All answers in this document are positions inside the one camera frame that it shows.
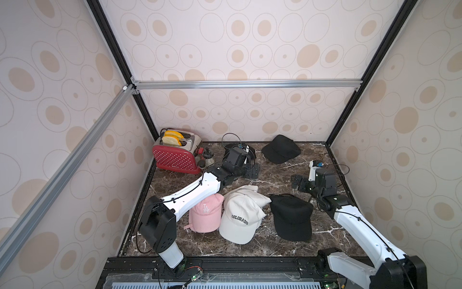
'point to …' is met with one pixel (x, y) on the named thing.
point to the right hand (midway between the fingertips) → (299, 178)
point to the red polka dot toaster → (177, 151)
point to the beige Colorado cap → (240, 230)
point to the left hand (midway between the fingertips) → (255, 165)
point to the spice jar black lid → (201, 163)
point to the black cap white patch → (251, 153)
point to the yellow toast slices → (172, 138)
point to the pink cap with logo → (206, 217)
